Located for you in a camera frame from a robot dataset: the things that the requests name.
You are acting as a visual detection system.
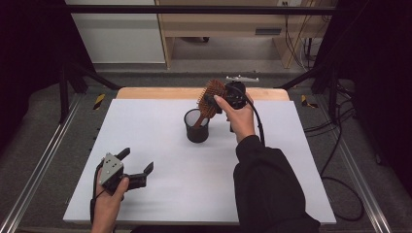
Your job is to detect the black floor cables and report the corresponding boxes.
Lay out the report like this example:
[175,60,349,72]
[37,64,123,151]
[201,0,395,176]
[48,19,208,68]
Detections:
[304,82,358,178]

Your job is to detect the person's right hand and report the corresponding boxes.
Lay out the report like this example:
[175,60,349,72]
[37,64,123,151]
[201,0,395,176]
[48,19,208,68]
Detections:
[213,93,257,144]

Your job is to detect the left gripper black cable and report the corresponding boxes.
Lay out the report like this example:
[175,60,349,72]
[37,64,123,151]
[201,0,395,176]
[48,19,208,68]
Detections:
[89,163,108,225]

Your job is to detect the hanging black cables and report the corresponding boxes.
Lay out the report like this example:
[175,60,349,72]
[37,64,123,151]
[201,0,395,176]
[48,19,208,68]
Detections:
[283,1,325,71]

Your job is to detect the black horizontal frame bar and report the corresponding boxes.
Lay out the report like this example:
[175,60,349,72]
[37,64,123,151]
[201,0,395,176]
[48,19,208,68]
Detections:
[64,4,338,16]

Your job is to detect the aluminium rail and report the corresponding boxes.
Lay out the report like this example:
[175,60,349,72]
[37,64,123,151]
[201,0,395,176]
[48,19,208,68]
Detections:
[0,93,82,233]
[336,139,393,233]

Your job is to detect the white cabinet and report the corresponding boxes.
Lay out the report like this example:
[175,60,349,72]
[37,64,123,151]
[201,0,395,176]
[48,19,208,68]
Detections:
[65,0,166,64]

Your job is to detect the brown wooden hairbrush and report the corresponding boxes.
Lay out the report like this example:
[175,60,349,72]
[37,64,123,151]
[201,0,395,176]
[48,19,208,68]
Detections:
[192,79,227,129]

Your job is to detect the black curtain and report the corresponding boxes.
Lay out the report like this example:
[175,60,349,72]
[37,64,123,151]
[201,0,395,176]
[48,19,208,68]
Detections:
[314,0,412,188]
[0,0,95,153]

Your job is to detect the yellow black tape marker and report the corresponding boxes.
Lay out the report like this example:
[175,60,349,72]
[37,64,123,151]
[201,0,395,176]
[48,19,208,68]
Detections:
[300,94,319,110]
[92,93,106,111]

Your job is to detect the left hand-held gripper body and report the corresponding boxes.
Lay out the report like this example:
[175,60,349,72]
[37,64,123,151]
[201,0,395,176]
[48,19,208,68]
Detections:
[96,152,149,197]

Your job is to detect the person's left hand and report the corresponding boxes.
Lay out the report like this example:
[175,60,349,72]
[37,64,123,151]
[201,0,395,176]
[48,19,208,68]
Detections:
[91,168,130,227]

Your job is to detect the white table board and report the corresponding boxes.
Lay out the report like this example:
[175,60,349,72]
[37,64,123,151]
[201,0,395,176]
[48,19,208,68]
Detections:
[62,98,337,225]

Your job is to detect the black mesh pen holder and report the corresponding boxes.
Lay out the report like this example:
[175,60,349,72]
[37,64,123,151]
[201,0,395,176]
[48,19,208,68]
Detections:
[183,108,211,144]

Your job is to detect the black metal stand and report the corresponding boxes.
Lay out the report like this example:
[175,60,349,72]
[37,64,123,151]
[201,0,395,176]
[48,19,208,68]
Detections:
[278,62,341,121]
[57,62,122,124]

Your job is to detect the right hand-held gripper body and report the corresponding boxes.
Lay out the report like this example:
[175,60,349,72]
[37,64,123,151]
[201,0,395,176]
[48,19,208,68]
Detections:
[223,75,260,111]

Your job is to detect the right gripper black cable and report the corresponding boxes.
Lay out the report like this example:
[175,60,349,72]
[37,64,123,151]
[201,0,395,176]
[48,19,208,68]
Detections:
[237,85,365,222]

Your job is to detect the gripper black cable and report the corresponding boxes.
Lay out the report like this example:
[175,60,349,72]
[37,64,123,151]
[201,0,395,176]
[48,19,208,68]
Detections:
[89,163,108,225]
[237,85,365,222]

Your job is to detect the light wooden desk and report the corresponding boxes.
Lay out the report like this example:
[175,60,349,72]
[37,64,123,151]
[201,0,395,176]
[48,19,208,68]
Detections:
[154,0,338,70]

